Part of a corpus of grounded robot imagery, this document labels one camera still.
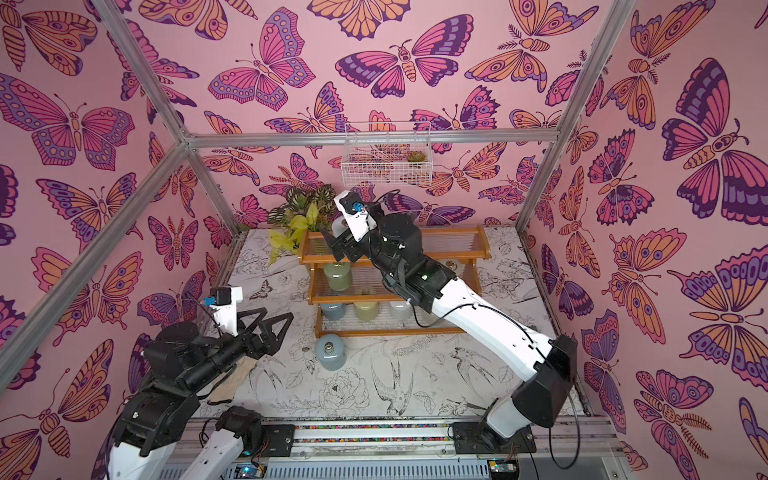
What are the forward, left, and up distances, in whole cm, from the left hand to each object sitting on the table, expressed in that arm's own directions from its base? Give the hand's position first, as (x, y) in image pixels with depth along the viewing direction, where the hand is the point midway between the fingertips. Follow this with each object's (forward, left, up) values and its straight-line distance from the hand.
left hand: (281, 311), depth 64 cm
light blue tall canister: (0, -7, -21) cm, 23 cm away
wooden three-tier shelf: (+16, -13, -20) cm, 28 cm away
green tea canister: (+16, -9, -9) cm, 21 cm away
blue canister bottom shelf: (+14, -5, -25) cm, 29 cm away
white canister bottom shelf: (+13, -26, -23) cm, 37 cm away
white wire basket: (+55, -22, +4) cm, 59 cm away
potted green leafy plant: (+44, +7, -11) cm, 46 cm away
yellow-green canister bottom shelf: (+13, -16, -23) cm, 31 cm away
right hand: (+17, -13, +13) cm, 25 cm away
